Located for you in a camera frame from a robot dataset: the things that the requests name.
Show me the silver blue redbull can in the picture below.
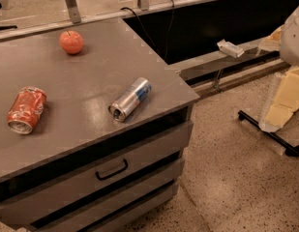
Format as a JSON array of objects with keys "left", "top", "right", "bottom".
[{"left": 108, "top": 77, "right": 152, "bottom": 122}]

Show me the crushed red soda can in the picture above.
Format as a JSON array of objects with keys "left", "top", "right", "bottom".
[{"left": 7, "top": 86, "right": 46, "bottom": 134}]

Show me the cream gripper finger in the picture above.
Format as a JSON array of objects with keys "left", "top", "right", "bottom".
[
  {"left": 258, "top": 27, "right": 282, "bottom": 51},
  {"left": 258, "top": 66, "right": 299, "bottom": 132}
]

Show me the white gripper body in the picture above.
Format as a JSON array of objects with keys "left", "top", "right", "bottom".
[{"left": 280, "top": 6, "right": 299, "bottom": 66}]

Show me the grey metal post left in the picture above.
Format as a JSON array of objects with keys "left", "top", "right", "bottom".
[{"left": 65, "top": 0, "right": 81, "bottom": 24}]

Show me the black drawer handle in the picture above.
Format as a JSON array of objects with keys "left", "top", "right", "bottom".
[{"left": 95, "top": 159, "right": 129, "bottom": 181}]

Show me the small white box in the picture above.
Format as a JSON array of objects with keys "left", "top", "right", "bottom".
[{"left": 217, "top": 40, "right": 244, "bottom": 58}]

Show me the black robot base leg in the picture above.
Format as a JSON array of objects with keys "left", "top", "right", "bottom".
[{"left": 238, "top": 110, "right": 299, "bottom": 158}]

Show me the red apple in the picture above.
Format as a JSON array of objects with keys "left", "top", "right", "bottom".
[{"left": 59, "top": 30, "right": 83, "bottom": 54}]

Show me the black cable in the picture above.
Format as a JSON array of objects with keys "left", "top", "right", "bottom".
[{"left": 119, "top": 0, "right": 176, "bottom": 61}]

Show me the grey drawer cabinet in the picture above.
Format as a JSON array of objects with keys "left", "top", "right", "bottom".
[{"left": 0, "top": 18, "right": 196, "bottom": 232}]

